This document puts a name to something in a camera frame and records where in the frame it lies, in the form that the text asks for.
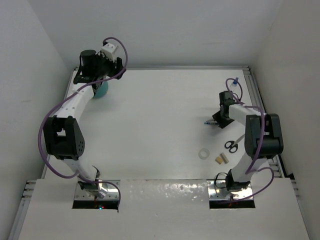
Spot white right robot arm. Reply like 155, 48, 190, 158
212, 91, 284, 191

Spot large black handled scissors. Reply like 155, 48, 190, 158
224, 134, 245, 154

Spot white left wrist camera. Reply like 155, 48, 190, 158
100, 43, 119, 63

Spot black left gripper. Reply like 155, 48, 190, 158
94, 52, 125, 80

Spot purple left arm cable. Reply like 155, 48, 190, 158
37, 37, 129, 210

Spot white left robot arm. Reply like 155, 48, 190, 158
43, 48, 124, 198

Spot yellow eraser block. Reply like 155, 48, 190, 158
215, 156, 224, 165

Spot small blue cap bottle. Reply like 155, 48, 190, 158
229, 80, 238, 92

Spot clear tape roll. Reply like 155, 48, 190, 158
198, 148, 210, 160

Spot teal round organizer container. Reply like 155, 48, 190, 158
92, 81, 109, 99

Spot white eraser block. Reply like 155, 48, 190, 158
219, 152, 229, 164

